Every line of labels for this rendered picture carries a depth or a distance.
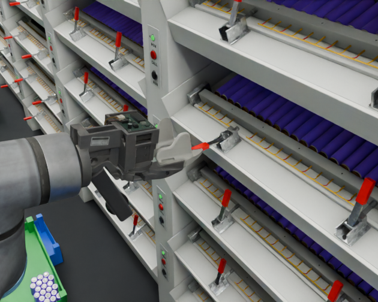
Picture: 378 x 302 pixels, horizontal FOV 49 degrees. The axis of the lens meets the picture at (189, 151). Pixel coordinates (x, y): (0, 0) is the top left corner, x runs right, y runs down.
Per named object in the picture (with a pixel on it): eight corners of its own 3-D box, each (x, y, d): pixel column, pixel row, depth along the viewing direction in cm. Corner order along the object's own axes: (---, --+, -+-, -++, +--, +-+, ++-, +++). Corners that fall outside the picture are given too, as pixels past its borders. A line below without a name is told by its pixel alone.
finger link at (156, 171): (188, 166, 64) (133, 174, 59) (186, 174, 64) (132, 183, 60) (174, 151, 67) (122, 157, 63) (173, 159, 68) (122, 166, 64)
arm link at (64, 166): (51, 216, 54) (29, 178, 61) (87, 207, 57) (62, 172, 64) (49, 156, 50) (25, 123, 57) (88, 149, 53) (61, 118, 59)
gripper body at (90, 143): (165, 129, 60) (84, 143, 53) (159, 180, 64) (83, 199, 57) (139, 108, 65) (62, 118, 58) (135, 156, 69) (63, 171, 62)
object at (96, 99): (157, 183, 106) (136, 146, 97) (69, 94, 148) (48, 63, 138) (218, 136, 111) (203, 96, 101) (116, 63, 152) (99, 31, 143)
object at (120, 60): (153, 114, 95) (129, 65, 86) (59, 40, 137) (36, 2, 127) (221, 66, 100) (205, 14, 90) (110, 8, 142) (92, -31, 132)
